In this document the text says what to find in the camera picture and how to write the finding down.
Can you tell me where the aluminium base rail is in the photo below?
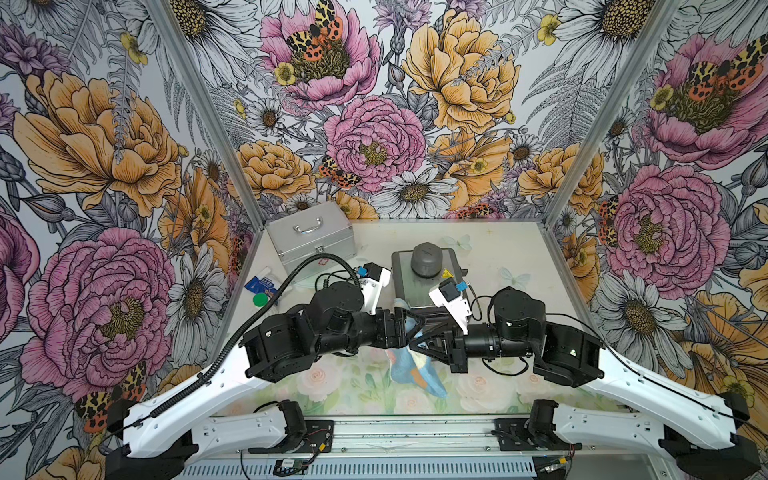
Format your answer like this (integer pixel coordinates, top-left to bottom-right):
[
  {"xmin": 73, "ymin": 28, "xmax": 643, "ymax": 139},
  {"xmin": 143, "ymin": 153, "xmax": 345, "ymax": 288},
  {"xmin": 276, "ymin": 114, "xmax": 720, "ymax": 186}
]
[{"xmin": 183, "ymin": 400, "xmax": 668, "ymax": 463}]

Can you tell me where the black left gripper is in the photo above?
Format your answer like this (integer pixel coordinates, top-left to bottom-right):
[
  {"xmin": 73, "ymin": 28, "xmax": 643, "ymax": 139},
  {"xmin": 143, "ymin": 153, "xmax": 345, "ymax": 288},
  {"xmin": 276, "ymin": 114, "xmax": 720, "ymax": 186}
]
[{"xmin": 315, "ymin": 306, "xmax": 424, "ymax": 355}]

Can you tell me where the silver metal case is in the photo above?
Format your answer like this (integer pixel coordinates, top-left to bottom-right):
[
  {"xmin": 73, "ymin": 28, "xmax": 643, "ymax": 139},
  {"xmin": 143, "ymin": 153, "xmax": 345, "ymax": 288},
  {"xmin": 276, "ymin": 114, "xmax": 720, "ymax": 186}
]
[{"xmin": 266, "ymin": 202, "xmax": 357, "ymax": 273}]

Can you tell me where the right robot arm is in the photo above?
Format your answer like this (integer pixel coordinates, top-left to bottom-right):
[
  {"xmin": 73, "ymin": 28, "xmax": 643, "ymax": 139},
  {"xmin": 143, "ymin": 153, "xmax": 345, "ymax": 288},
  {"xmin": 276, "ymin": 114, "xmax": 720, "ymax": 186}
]
[{"xmin": 409, "ymin": 287, "xmax": 761, "ymax": 479}]

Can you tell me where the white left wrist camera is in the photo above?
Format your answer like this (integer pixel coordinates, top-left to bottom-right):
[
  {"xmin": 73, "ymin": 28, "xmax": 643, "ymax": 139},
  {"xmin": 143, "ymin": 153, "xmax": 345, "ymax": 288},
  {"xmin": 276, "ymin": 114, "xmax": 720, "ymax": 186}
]
[{"xmin": 357, "ymin": 262, "xmax": 392, "ymax": 315}]

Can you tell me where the grey coffee machine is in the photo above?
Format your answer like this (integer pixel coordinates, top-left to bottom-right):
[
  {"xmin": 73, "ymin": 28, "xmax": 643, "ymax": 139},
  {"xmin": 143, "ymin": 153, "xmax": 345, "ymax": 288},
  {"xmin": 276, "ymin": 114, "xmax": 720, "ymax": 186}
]
[{"xmin": 391, "ymin": 242, "xmax": 468, "ymax": 309}]

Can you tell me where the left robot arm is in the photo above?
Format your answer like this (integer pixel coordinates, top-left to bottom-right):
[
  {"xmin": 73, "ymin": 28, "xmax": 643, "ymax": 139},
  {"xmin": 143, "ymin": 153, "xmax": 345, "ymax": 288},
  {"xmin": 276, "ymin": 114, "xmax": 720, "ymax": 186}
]
[{"xmin": 105, "ymin": 263, "xmax": 426, "ymax": 479}]

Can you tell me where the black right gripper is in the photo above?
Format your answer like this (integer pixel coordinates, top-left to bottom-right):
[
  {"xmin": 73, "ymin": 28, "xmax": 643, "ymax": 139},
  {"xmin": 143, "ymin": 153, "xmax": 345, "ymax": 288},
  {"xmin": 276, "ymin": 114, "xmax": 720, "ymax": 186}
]
[{"xmin": 411, "ymin": 316, "xmax": 537, "ymax": 373}]

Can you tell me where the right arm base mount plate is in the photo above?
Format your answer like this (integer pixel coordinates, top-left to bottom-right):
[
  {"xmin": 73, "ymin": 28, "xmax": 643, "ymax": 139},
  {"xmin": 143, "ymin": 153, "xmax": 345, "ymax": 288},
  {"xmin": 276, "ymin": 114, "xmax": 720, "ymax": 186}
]
[{"xmin": 490, "ymin": 417, "xmax": 582, "ymax": 453}]

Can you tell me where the blue bottle with green cap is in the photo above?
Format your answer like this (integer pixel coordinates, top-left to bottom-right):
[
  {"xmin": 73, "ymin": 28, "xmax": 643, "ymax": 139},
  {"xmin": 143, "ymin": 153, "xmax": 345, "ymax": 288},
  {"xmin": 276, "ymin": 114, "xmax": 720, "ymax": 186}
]
[{"xmin": 245, "ymin": 267, "xmax": 282, "ymax": 308}]

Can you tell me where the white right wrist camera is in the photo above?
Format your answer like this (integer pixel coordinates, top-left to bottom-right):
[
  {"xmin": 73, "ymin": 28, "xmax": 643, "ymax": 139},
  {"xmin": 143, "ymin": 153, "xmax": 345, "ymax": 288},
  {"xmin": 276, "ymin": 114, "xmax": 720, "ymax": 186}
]
[{"xmin": 429, "ymin": 278, "xmax": 472, "ymax": 335}]

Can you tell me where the blue patterned cleaning cloth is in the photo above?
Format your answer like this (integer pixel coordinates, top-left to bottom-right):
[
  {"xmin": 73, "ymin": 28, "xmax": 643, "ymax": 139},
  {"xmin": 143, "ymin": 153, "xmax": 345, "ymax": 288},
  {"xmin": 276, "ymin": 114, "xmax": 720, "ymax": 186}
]
[{"xmin": 386, "ymin": 347, "xmax": 447, "ymax": 398}]

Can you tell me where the white vented cable duct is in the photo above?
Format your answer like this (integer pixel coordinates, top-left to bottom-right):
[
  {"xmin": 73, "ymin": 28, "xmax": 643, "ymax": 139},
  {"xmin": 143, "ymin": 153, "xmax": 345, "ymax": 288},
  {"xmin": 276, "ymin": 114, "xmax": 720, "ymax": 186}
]
[{"xmin": 239, "ymin": 457, "xmax": 538, "ymax": 480}]

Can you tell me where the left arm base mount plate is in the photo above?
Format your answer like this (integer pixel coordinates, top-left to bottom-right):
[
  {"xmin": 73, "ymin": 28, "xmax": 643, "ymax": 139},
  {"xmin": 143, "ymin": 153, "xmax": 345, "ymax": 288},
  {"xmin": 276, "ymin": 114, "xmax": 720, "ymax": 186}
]
[{"xmin": 248, "ymin": 418, "xmax": 335, "ymax": 454}]

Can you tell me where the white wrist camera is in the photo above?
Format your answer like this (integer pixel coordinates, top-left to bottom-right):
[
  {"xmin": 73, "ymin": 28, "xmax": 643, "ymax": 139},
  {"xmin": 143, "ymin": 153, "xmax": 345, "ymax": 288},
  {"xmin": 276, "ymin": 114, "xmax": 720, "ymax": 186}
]
[
  {"xmin": 357, "ymin": 262, "xmax": 392, "ymax": 315},
  {"xmin": 429, "ymin": 278, "xmax": 472, "ymax": 335}
]

